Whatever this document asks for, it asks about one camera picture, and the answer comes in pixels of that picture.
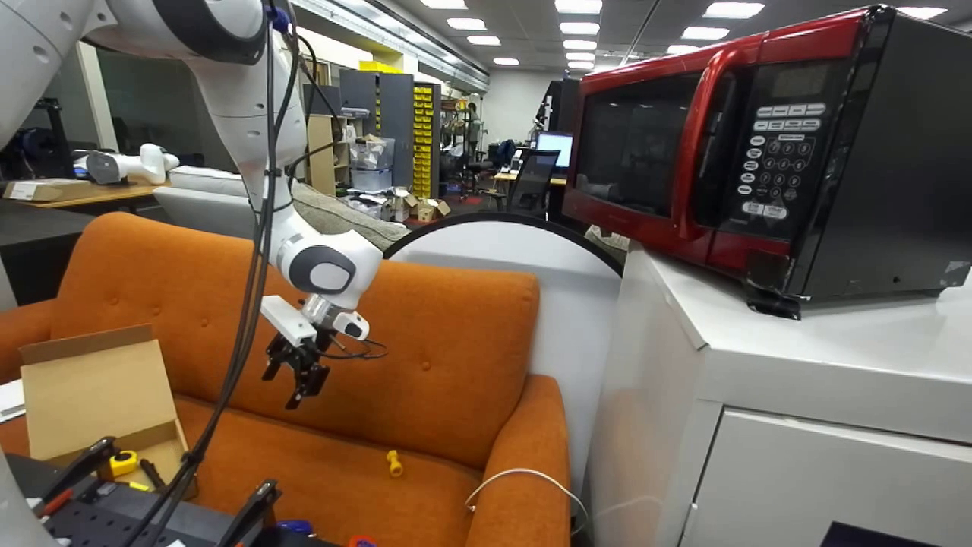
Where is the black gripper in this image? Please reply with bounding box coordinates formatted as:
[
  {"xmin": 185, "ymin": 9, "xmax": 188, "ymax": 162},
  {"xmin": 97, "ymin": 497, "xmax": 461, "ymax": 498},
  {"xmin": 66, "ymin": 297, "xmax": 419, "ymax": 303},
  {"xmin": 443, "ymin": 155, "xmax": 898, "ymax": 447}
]
[{"xmin": 260, "ymin": 336, "xmax": 329, "ymax": 410}]

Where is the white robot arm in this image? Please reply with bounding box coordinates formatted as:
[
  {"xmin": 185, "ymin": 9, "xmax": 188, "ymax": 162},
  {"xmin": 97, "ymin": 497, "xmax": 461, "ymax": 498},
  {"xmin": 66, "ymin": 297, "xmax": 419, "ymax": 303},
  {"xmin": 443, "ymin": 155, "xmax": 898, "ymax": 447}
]
[{"xmin": 0, "ymin": 0, "xmax": 382, "ymax": 406}]

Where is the blue flat object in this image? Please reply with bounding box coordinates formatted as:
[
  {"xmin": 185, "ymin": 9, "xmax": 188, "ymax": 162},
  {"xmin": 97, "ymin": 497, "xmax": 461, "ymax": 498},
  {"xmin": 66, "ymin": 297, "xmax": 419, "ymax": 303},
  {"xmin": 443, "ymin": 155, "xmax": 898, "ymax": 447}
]
[{"xmin": 279, "ymin": 519, "xmax": 313, "ymax": 538}]

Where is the open cardboard box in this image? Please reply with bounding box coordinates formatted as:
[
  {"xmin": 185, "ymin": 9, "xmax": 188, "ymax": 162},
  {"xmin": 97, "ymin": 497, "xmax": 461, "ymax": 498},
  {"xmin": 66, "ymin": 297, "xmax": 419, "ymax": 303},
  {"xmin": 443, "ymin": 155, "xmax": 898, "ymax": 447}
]
[{"xmin": 21, "ymin": 324, "xmax": 188, "ymax": 483}]

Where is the small yellow dumbbell toy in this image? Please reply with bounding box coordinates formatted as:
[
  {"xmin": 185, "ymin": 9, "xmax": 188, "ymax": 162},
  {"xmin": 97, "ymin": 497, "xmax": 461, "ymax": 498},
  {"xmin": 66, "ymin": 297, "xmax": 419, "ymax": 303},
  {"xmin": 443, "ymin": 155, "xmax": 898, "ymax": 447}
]
[{"xmin": 387, "ymin": 449, "xmax": 403, "ymax": 478}]

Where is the orange fabric sofa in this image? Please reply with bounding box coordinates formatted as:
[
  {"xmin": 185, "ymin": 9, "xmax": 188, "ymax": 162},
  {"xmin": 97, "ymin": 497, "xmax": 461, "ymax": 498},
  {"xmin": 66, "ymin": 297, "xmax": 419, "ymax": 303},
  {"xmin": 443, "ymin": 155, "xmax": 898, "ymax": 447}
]
[{"xmin": 0, "ymin": 213, "xmax": 571, "ymax": 547}]

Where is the red round toy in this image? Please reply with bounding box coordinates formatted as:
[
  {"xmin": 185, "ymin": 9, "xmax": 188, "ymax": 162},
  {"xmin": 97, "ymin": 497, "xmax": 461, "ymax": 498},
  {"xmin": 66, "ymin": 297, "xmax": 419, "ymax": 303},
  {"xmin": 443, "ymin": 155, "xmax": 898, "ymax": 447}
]
[{"xmin": 345, "ymin": 535, "xmax": 377, "ymax": 547}]

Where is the black mounting plate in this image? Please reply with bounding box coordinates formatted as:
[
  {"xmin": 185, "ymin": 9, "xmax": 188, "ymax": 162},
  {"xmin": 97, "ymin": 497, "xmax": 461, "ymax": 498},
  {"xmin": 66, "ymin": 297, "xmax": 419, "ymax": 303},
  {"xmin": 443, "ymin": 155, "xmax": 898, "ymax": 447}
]
[{"xmin": 6, "ymin": 438, "xmax": 335, "ymax": 547}]

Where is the computer monitor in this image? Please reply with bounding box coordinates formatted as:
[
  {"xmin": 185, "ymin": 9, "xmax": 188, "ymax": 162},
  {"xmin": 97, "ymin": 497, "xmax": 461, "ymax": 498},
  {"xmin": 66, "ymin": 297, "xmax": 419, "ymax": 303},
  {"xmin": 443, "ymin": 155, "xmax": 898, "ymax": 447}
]
[{"xmin": 533, "ymin": 130, "xmax": 574, "ymax": 171}]

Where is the white cabinet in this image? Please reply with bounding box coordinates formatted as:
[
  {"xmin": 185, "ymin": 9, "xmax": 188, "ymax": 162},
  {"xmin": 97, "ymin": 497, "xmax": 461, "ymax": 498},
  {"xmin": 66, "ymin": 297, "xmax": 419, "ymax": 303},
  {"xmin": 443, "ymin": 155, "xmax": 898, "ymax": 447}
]
[{"xmin": 588, "ymin": 248, "xmax": 972, "ymax": 547}]

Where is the red black microwave oven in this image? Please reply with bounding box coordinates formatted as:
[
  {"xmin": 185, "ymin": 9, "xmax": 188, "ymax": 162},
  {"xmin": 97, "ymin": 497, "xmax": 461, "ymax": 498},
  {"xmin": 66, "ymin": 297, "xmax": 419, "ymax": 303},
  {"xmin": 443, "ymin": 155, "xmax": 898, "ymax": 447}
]
[{"xmin": 564, "ymin": 6, "xmax": 972, "ymax": 314}]

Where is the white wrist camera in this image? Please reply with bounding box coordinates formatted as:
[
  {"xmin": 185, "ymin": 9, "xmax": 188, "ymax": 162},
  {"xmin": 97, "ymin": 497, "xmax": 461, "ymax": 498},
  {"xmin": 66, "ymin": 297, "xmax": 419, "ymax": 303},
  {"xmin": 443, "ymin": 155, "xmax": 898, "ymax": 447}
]
[{"xmin": 260, "ymin": 294, "xmax": 317, "ymax": 346}]

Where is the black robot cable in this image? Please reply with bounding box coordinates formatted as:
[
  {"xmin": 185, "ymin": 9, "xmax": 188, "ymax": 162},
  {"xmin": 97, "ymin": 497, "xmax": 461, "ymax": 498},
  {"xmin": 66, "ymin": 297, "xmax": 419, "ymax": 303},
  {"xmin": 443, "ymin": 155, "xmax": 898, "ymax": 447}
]
[{"xmin": 119, "ymin": 0, "xmax": 308, "ymax": 547}]

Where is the white cable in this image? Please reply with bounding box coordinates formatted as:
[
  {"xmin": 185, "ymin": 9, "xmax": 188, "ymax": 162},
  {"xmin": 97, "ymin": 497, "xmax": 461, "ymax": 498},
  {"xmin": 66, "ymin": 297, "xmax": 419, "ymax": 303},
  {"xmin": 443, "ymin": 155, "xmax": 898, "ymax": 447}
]
[{"xmin": 461, "ymin": 464, "xmax": 592, "ymax": 516}]

